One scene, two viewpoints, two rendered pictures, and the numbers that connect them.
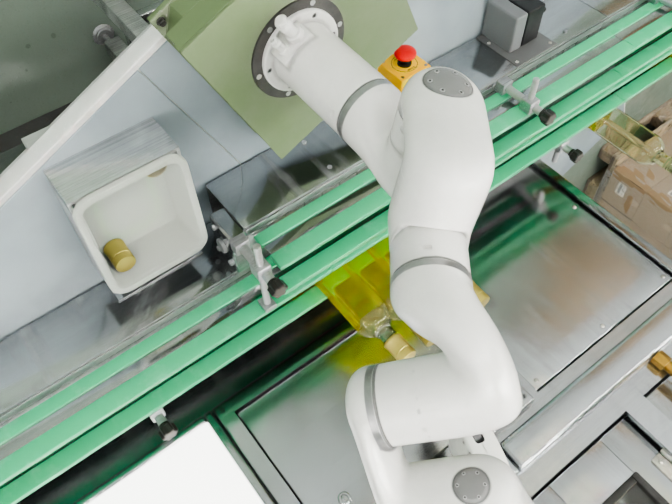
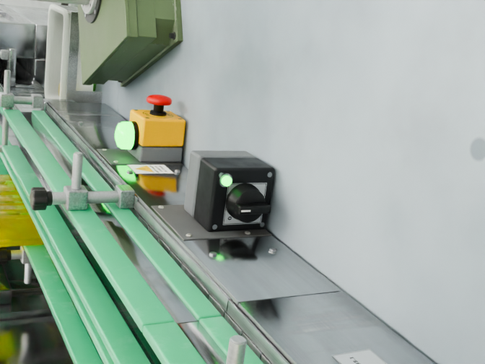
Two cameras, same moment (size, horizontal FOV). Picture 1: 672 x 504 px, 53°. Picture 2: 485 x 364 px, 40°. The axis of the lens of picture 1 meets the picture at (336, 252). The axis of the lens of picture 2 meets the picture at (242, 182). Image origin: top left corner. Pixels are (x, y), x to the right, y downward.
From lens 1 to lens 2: 1.80 m
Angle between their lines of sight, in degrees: 81
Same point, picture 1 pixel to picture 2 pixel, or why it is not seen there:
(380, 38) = (113, 17)
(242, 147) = (120, 97)
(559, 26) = (229, 255)
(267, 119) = (81, 31)
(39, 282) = not seen: hidden behind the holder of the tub
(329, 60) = not seen: outside the picture
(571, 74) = (117, 249)
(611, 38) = (189, 314)
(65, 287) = not seen: hidden behind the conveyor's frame
